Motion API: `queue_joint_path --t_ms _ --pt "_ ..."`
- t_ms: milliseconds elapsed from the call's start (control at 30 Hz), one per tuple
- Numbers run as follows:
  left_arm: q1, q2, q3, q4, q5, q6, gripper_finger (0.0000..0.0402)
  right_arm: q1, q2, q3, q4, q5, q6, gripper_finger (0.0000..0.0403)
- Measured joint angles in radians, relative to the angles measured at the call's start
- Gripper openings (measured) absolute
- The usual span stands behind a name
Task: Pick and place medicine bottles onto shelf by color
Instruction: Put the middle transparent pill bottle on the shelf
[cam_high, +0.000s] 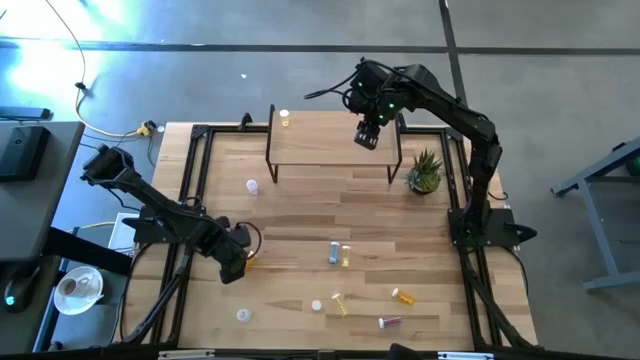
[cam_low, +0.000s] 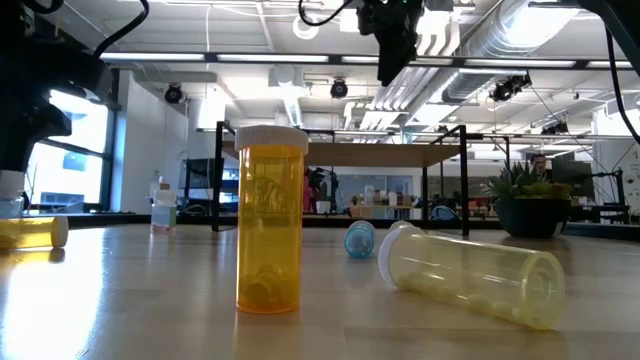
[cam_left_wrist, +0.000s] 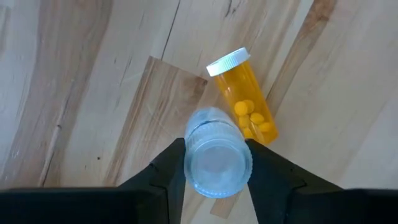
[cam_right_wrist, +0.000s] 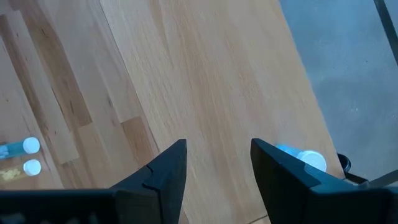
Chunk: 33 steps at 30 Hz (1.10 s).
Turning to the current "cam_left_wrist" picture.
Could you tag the orange medicine bottle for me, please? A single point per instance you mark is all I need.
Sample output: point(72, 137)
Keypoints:
point(239, 90)

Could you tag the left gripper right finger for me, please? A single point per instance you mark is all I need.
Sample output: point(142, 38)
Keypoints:
point(280, 193)

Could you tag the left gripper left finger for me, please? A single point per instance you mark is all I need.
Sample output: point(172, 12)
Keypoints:
point(155, 193)

